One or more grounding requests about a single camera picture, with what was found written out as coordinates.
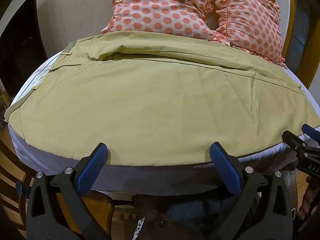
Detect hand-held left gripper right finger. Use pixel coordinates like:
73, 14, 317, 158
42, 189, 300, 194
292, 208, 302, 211
209, 142, 293, 240

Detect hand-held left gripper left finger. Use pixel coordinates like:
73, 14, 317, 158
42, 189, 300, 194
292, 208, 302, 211
26, 142, 111, 240

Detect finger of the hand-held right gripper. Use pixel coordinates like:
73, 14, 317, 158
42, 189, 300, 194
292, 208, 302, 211
282, 129, 320, 156
301, 124, 320, 143

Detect khaki pants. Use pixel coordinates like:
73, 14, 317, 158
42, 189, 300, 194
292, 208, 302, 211
4, 31, 320, 168

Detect person's right hand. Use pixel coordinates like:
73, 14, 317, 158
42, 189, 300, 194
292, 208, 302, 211
298, 175, 317, 222

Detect person's leg in jeans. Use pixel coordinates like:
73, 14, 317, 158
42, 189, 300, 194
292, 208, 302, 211
166, 196, 253, 240

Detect bed with white sheet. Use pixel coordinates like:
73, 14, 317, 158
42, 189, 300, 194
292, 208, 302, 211
7, 52, 320, 198

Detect ruffled polka dot pillow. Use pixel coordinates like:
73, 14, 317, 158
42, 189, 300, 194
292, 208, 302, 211
209, 0, 287, 67

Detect dark panel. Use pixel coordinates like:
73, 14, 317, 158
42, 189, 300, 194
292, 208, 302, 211
0, 0, 48, 98

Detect large polka dot pillow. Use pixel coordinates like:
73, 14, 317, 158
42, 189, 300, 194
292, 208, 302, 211
101, 0, 225, 42

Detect wooden bed frame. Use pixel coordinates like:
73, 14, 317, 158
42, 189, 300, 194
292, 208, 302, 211
55, 164, 298, 240

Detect white dotted strap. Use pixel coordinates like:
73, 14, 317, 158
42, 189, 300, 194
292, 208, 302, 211
132, 217, 146, 240

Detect yellow wooden door frame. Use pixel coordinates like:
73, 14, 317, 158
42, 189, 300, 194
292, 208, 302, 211
257, 0, 320, 90

